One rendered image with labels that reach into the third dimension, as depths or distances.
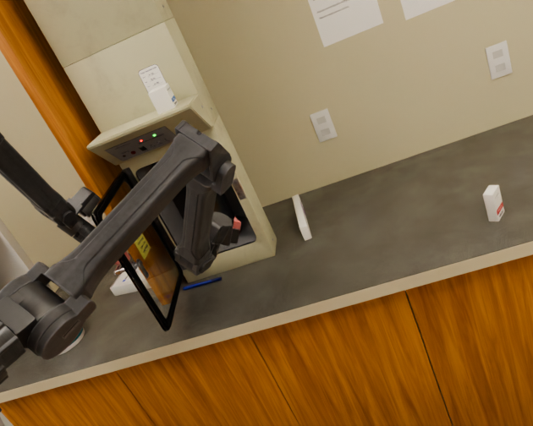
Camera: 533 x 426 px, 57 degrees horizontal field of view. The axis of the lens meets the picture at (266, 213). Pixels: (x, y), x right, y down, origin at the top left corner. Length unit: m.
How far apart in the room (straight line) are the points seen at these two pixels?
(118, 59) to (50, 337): 0.90
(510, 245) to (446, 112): 0.73
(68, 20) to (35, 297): 0.90
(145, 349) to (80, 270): 0.79
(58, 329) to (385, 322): 0.93
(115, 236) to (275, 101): 1.18
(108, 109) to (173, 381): 0.84
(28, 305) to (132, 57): 0.86
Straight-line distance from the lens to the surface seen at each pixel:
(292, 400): 1.63
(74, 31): 1.48
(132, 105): 1.47
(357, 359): 1.51
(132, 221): 0.77
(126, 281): 1.87
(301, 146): 1.89
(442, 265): 1.31
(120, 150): 1.45
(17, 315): 0.74
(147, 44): 1.42
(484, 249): 1.33
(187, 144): 0.82
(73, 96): 1.60
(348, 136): 1.88
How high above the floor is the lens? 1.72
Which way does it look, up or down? 24 degrees down
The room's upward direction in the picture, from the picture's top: 25 degrees counter-clockwise
